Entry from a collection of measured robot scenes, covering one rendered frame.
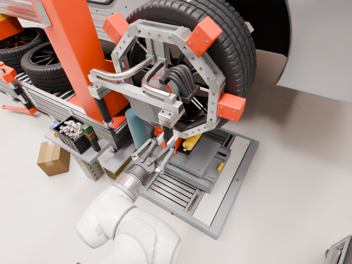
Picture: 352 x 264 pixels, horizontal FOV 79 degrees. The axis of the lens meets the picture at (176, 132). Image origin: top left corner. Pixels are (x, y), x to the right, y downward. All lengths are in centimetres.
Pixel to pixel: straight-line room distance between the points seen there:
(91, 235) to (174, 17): 75
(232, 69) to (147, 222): 60
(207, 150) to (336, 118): 135
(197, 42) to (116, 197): 55
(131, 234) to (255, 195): 122
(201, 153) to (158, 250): 104
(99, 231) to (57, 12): 84
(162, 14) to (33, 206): 156
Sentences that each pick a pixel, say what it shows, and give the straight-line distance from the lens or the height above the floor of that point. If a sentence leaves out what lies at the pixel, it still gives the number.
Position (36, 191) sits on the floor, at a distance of 197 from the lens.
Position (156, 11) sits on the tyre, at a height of 115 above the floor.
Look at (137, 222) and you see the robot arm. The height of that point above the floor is 90.
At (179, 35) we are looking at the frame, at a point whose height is 111.
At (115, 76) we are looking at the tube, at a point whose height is 101.
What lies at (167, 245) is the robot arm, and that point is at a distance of 55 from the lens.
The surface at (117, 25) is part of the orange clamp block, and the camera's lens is 100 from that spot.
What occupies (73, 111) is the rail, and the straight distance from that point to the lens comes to 184.
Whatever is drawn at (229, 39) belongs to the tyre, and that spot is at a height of 107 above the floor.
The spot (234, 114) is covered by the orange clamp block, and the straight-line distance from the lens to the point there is 86.
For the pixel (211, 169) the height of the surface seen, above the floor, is 15.
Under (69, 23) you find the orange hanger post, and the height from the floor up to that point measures 110.
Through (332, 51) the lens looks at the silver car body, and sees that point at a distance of 115.
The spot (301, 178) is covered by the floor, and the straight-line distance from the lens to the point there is 184.
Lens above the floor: 143
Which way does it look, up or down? 47 degrees down
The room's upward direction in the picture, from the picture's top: 5 degrees counter-clockwise
